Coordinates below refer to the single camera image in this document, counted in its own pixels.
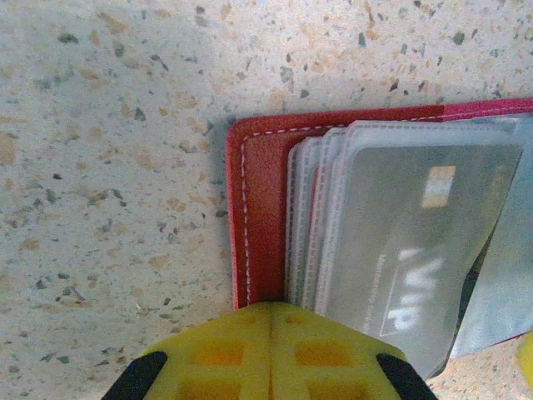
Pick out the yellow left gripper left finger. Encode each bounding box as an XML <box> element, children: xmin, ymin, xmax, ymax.
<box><xmin>102</xmin><ymin>302</ymin><xmax>271</xmax><ymax>400</ymax></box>

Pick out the red leather card holder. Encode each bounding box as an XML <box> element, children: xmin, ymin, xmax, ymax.
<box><xmin>224</xmin><ymin>97</ymin><xmax>533</xmax><ymax>378</ymax></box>

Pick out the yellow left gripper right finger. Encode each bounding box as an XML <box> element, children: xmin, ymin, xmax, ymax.
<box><xmin>270</xmin><ymin>302</ymin><xmax>439</xmax><ymax>400</ymax></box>

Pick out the grey VIP card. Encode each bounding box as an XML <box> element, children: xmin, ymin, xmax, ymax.
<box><xmin>339</xmin><ymin>143</ymin><xmax>525</xmax><ymax>376</ymax></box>

